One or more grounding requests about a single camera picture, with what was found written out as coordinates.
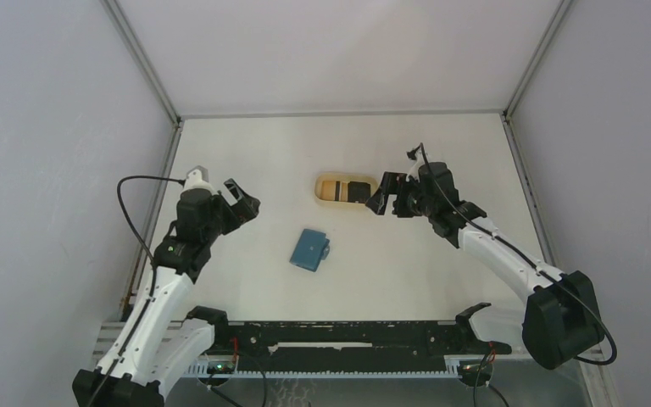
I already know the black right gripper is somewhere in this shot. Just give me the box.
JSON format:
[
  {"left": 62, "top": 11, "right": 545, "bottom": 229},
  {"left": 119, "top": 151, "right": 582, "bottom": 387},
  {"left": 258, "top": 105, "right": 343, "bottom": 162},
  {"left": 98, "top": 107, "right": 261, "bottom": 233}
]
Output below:
[{"left": 366, "top": 170, "right": 437, "bottom": 218}]

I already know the blue leather card holder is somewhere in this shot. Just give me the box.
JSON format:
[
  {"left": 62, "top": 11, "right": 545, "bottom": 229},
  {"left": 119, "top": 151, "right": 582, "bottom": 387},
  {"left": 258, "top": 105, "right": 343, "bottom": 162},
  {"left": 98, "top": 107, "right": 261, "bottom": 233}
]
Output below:
[{"left": 289, "top": 229, "right": 330, "bottom": 272}]

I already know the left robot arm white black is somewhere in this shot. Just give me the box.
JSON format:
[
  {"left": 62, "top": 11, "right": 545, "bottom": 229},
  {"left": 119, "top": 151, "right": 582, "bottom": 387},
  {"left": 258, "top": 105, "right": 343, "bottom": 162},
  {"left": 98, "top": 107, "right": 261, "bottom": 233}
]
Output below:
[{"left": 72, "top": 170, "right": 260, "bottom": 406}]

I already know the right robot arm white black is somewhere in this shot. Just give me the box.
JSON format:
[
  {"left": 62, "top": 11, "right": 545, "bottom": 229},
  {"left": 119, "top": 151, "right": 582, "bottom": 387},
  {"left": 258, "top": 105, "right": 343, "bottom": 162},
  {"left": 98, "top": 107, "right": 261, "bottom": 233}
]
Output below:
[{"left": 365, "top": 162, "right": 617, "bottom": 370}]

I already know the black VIP card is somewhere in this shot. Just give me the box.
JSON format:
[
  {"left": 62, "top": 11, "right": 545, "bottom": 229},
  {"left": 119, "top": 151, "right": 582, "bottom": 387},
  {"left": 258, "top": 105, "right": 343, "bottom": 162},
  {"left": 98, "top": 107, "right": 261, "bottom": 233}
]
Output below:
[{"left": 347, "top": 181, "right": 372, "bottom": 204}]

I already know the beige oval plastic tray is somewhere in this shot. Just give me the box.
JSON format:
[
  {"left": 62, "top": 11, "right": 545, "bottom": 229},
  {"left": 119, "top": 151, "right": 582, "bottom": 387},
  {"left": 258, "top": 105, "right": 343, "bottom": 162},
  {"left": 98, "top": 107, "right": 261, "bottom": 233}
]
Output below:
[{"left": 314, "top": 172, "right": 378, "bottom": 210}]

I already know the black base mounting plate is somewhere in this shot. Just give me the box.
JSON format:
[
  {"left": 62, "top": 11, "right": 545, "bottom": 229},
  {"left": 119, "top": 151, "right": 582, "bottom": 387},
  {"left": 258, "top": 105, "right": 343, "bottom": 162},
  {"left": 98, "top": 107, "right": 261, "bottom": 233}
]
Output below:
[{"left": 202, "top": 321, "right": 513, "bottom": 356}]

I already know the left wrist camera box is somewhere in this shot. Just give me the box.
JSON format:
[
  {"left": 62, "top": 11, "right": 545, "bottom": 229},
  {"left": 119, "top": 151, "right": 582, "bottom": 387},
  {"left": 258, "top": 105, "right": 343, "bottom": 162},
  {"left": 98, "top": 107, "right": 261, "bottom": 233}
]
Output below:
[{"left": 183, "top": 165, "right": 214, "bottom": 193}]

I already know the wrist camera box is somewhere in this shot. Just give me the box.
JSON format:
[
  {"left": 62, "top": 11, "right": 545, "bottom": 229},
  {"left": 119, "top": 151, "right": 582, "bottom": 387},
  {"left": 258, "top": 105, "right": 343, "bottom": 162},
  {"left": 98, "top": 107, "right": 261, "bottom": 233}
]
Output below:
[
  {"left": 407, "top": 147, "right": 424, "bottom": 180},
  {"left": 183, "top": 165, "right": 214, "bottom": 193}
]

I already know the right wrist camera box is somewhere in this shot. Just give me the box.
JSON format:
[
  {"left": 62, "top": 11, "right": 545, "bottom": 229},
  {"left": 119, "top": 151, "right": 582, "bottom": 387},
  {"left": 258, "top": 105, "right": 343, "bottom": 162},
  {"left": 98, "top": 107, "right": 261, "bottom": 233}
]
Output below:
[{"left": 407, "top": 147, "right": 424, "bottom": 180}]

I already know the black right camera cable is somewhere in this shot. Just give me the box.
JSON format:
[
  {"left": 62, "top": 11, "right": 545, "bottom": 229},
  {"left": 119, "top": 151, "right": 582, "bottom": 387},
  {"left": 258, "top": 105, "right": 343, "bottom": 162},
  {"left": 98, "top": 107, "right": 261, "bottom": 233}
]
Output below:
[{"left": 407, "top": 142, "right": 619, "bottom": 367}]

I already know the black camera cable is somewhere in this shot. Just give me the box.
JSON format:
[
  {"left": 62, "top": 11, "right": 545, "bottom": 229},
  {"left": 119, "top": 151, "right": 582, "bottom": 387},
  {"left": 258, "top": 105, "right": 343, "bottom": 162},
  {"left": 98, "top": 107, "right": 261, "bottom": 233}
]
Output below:
[
  {"left": 85, "top": 175, "right": 187, "bottom": 407},
  {"left": 407, "top": 142, "right": 619, "bottom": 367}
]

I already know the black left camera cable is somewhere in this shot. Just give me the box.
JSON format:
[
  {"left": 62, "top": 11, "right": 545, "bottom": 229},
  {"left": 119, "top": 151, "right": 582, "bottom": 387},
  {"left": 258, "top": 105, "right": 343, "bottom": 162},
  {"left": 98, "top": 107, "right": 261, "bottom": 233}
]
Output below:
[{"left": 85, "top": 175, "right": 187, "bottom": 407}]

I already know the white slotted cable duct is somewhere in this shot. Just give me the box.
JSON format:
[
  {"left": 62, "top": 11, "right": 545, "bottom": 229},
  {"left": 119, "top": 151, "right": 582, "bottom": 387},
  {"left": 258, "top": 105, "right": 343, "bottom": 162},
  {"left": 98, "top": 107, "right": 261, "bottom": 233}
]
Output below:
[{"left": 181, "top": 360, "right": 462, "bottom": 379}]

